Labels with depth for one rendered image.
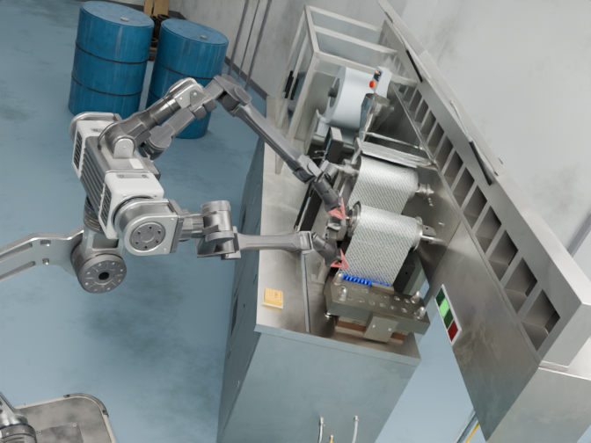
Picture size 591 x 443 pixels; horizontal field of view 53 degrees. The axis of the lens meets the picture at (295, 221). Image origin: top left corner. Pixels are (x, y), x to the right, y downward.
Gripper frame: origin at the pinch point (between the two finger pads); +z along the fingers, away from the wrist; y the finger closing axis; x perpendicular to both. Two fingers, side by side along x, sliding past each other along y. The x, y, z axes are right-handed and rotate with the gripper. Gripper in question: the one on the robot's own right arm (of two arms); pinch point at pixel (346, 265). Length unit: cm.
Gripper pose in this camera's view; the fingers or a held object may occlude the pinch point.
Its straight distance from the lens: 238.6
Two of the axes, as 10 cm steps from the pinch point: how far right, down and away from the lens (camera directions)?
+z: 7.1, 5.9, 3.9
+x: 7.1, -6.1, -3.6
